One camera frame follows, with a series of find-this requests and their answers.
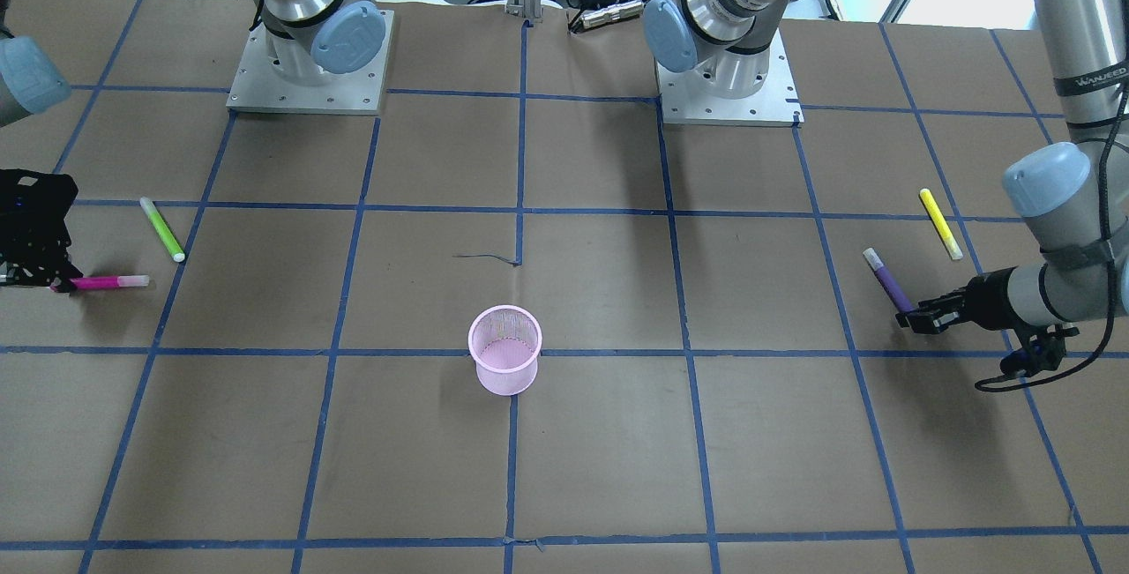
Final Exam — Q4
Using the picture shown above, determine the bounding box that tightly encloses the green highlighter pen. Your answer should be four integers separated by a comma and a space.
138, 197, 186, 264

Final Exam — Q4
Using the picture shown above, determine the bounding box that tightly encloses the pink mesh cup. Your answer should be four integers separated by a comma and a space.
467, 305, 542, 397

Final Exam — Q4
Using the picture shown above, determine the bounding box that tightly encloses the yellow highlighter pen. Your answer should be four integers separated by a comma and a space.
918, 188, 964, 261

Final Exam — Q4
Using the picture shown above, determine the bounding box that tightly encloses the purple highlighter pen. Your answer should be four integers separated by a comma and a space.
863, 246, 914, 313

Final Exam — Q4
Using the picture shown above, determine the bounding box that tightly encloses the pink highlighter pen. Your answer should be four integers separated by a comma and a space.
49, 275, 152, 293

